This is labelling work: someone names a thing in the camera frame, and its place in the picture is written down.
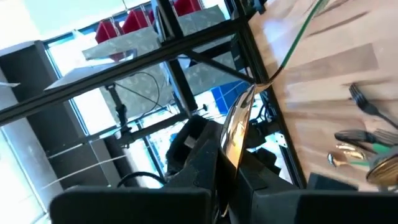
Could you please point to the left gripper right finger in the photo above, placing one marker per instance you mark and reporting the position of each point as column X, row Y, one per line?
column 311, row 208

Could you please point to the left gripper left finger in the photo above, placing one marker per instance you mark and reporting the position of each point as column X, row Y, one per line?
column 124, row 205

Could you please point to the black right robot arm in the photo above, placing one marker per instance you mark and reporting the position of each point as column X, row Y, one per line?
column 189, row 133

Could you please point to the black stand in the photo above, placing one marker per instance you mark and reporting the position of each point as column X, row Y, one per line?
column 119, row 112

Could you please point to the red storage bin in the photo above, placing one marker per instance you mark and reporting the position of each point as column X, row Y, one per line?
column 186, row 7
column 106, row 31
column 136, row 21

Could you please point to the metal shelf rack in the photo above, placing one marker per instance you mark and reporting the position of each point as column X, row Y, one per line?
column 119, row 18

